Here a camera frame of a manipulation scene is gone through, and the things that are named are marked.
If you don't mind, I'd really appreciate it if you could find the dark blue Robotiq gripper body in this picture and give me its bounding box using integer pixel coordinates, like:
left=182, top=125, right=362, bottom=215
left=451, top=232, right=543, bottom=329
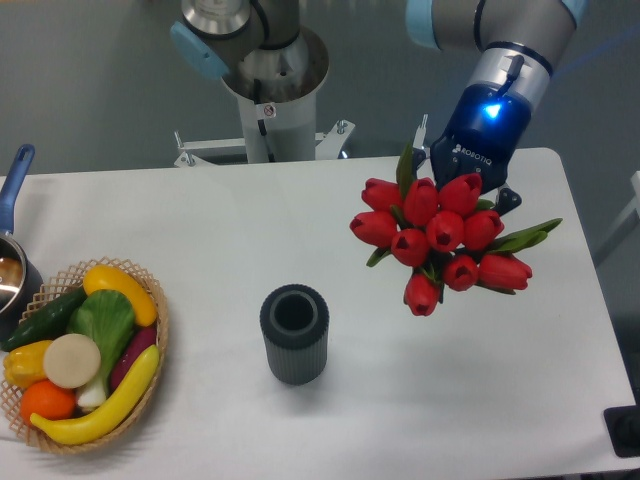
left=430, top=84, right=531, bottom=191

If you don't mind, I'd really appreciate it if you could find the red tulip bouquet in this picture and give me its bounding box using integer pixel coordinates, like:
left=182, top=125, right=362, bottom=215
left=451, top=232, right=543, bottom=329
left=349, top=146, right=561, bottom=316

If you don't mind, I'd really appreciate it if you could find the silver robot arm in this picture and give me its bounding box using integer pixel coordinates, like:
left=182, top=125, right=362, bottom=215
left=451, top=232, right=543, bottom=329
left=170, top=1, right=586, bottom=214

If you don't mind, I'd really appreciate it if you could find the dark grey ribbed vase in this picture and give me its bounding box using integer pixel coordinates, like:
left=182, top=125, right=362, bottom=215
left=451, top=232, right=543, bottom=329
left=259, top=284, right=330, bottom=385

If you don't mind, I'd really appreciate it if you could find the black box at table edge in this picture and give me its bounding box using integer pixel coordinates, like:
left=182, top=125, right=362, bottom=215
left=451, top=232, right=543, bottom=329
left=603, top=405, right=639, bottom=458

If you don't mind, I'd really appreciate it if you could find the purple sweet potato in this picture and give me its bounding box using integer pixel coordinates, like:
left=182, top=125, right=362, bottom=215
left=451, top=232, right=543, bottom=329
left=109, top=326, right=156, bottom=391

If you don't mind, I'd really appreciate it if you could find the yellow squash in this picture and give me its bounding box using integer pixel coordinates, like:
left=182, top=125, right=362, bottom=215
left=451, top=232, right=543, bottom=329
left=82, top=264, right=157, bottom=327

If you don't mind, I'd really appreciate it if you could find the green bok choy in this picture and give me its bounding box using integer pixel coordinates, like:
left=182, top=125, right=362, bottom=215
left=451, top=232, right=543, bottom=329
left=66, top=290, right=135, bottom=413

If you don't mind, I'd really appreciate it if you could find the woven wicker basket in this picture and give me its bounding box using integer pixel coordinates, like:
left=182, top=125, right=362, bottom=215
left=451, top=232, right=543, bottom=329
left=1, top=257, right=169, bottom=454

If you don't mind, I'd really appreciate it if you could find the beige round radish slice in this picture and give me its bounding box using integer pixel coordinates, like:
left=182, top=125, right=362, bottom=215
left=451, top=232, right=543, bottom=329
left=43, top=334, right=101, bottom=389

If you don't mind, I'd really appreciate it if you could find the green cucumber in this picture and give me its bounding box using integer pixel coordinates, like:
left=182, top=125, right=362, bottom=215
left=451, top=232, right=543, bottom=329
left=1, top=288, right=87, bottom=352

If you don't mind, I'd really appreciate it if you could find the yellow banana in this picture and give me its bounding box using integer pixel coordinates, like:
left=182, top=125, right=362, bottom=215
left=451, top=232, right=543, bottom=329
left=30, top=345, right=160, bottom=446

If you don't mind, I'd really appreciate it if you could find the yellow bell pepper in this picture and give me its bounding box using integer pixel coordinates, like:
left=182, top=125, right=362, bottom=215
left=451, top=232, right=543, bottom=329
left=3, top=340, right=53, bottom=389

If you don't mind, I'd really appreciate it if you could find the orange fruit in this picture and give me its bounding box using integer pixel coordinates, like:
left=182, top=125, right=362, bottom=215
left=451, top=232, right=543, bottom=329
left=20, top=380, right=76, bottom=426

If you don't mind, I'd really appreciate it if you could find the white frame at right edge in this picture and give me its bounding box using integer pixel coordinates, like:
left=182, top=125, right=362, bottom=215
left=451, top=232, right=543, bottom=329
left=592, top=171, right=639, bottom=268

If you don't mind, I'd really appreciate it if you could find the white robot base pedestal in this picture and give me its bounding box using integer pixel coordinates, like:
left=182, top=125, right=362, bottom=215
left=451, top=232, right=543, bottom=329
left=170, top=22, right=355, bottom=164

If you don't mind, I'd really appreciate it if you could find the blue handled saucepan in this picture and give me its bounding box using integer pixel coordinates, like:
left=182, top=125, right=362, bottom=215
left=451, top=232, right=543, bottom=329
left=1, top=144, right=42, bottom=341

